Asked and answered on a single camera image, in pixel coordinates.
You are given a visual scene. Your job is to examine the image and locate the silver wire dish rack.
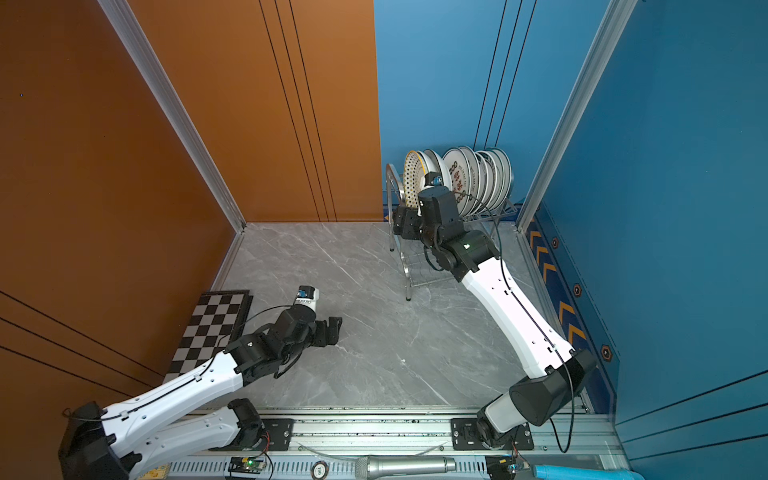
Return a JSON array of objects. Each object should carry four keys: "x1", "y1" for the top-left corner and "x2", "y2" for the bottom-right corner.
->
[{"x1": 385, "y1": 164, "x2": 516, "y2": 301}]

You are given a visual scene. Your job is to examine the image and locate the yellow rimmed dotted plate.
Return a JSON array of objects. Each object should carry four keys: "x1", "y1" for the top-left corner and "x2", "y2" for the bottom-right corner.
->
[{"x1": 403, "y1": 151, "x2": 430, "y2": 208}]

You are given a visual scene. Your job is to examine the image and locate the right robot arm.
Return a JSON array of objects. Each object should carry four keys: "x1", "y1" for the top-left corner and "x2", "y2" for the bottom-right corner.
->
[{"x1": 387, "y1": 186, "x2": 597, "y2": 448}]

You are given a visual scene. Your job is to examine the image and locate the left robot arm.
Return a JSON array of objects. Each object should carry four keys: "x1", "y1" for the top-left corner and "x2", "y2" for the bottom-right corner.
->
[{"x1": 58, "y1": 303, "x2": 343, "y2": 479}]

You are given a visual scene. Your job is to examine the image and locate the white red patterned plate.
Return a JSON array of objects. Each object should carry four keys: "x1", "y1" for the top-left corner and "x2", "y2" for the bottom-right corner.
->
[{"x1": 443, "y1": 146, "x2": 479, "y2": 217}]

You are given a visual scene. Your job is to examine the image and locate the black white chessboard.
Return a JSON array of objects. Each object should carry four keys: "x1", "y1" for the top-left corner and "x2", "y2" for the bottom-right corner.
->
[{"x1": 163, "y1": 290, "x2": 253, "y2": 383}]

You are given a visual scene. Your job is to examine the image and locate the white plate black rim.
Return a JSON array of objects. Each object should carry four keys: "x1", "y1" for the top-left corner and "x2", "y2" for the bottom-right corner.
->
[{"x1": 476, "y1": 150, "x2": 499, "y2": 209}]

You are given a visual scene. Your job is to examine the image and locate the green circuit board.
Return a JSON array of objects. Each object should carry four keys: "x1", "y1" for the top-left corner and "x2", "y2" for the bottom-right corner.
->
[{"x1": 225, "y1": 456, "x2": 270, "y2": 479}]

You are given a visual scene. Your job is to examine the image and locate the round black white sticker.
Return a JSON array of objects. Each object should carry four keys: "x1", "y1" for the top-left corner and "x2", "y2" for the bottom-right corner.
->
[{"x1": 310, "y1": 461, "x2": 329, "y2": 480}]

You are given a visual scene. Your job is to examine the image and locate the silver microphone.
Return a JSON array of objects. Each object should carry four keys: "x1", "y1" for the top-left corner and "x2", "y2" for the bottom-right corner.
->
[{"x1": 354, "y1": 456, "x2": 457, "y2": 479}]

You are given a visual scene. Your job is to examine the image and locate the light blue cylinder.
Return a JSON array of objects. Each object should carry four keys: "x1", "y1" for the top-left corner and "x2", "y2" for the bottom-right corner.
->
[{"x1": 531, "y1": 465, "x2": 644, "y2": 480}]

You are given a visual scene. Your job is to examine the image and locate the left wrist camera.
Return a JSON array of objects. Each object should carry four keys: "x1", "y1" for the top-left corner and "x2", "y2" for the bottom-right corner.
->
[{"x1": 293, "y1": 285, "x2": 319, "y2": 312}]

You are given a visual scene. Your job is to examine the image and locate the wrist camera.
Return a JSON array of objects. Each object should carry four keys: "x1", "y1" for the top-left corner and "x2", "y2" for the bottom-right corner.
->
[
  {"x1": 293, "y1": 285, "x2": 319, "y2": 312},
  {"x1": 423, "y1": 172, "x2": 444, "y2": 188}
]

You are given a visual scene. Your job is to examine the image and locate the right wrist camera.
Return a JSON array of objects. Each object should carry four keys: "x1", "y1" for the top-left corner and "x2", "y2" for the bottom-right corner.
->
[{"x1": 423, "y1": 172, "x2": 444, "y2": 188}]

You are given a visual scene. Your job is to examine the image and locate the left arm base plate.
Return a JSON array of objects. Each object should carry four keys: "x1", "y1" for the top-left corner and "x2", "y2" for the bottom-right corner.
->
[{"x1": 211, "y1": 418, "x2": 294, "y2": 453}]

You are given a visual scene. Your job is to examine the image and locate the aluminium rail frame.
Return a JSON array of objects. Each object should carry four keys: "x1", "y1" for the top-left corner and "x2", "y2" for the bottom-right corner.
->
[{"x1": 167, "y1": 409, "x2": 629, "y2": 470}]

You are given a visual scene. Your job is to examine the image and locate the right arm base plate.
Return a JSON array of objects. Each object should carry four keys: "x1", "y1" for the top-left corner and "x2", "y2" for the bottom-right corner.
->
[{"x1": 450, "y1": 418, "x2": 535, "y2": 451}]

